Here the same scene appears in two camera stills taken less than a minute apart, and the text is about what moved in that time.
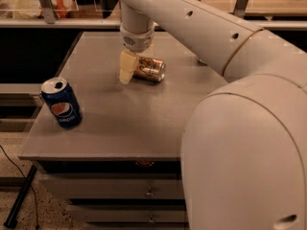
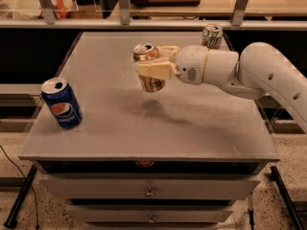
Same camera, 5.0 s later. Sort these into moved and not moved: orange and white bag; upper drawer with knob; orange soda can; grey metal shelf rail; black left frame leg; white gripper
Moved: orange soda can; white gripper
Not moved: orange and white bag; black left frame leg; grey metal shelf rail; upper drawer with knob
